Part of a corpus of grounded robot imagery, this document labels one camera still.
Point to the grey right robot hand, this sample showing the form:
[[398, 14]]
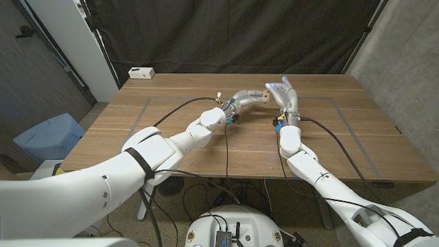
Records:
[[288, 99]]

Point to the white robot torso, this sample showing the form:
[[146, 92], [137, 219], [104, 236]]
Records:
[[254, 223]]

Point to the white power strip box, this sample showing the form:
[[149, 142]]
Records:
[[141, 72]]

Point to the white table leg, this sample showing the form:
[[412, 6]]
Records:
[[145, 206]]

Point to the blue plastic bin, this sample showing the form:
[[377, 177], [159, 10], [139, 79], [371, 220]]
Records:
[[48, 137]]

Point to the grey table leg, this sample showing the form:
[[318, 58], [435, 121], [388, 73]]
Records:
[[326, 216]]

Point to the small wooden block with holes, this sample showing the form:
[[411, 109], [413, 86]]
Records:
[[266, 96]]

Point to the black backdrop curtain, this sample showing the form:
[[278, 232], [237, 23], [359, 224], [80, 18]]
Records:
[[223, 34]]

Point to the round black floor fan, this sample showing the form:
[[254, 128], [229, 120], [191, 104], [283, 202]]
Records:
[[173, 187]]

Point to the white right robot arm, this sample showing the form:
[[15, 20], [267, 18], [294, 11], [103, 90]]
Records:
[[308, 168]]

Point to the person's bare leg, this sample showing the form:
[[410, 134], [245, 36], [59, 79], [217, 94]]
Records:
[[10, 175]]

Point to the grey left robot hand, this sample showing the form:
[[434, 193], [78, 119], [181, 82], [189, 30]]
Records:
[[245, 97]]

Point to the grey device on torso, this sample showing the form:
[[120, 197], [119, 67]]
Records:
[[223, 239]]

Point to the white cabinet panel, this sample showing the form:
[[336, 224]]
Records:
[[79, 44]]

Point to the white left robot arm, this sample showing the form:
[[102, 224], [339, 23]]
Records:
[[68, 199]]

